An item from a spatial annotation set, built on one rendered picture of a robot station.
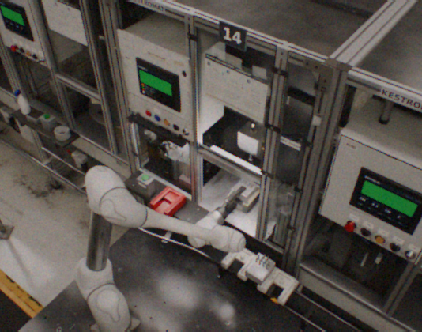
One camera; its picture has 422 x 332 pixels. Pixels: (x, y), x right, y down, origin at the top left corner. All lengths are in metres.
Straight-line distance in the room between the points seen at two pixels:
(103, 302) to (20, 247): 1.64
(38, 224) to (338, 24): 2.78
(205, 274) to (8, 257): 1.70
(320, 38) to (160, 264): 1.50
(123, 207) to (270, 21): 0.91
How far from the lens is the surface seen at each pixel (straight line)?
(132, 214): 1.83
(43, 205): 3.95
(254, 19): 1.85
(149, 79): 2.13
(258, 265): 2.30
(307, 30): 1.80
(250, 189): 2.46
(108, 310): 2.21
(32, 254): 3.68
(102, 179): 1.91
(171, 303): 2.47
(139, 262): 2.62
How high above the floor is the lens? 2.86
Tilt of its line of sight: 45 degrees down
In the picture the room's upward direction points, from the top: straight up
